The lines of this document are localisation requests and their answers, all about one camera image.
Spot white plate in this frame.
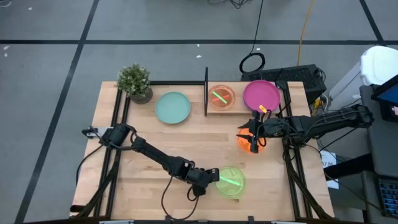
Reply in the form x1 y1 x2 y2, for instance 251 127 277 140
154 91 192 124

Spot yellow cable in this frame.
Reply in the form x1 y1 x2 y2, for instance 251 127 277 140
297 0 317 67

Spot pink transparent plate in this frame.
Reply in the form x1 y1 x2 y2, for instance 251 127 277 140
208 85 236 111

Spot grey desk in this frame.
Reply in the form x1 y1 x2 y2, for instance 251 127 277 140
359 83 398 224

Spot black metal rig frame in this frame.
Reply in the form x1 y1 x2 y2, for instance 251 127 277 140
70 80 335 224

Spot green transparent plate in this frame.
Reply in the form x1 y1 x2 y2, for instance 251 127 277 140
208 85 236 111
215 166 246 199

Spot purple plate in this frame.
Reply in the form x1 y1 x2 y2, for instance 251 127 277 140
243 102 261 114

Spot dark laptop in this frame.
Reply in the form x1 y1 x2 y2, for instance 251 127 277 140
371 74 398 123

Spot orange transparent plate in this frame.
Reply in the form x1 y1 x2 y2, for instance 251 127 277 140
237 127 266 154

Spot black cable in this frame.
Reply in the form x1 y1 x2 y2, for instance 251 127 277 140
238 0 267 75

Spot white plastic container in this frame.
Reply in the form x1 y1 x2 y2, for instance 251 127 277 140
329 45 398 110

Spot white paper sheet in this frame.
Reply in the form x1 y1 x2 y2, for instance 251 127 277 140
320 151 340 190

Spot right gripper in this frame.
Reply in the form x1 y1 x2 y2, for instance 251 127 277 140
236 110 283 154

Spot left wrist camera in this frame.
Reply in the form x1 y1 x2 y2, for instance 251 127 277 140
191 184 206 197

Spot black keyboard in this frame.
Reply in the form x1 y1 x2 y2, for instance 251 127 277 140
377 179 398 218

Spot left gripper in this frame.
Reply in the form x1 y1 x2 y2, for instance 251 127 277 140
185 161 221 188

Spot potted plant striped pot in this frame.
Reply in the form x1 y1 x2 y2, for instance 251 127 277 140
116 63 154 105

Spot magenta plate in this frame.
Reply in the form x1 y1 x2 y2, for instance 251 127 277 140
243 80 281 113

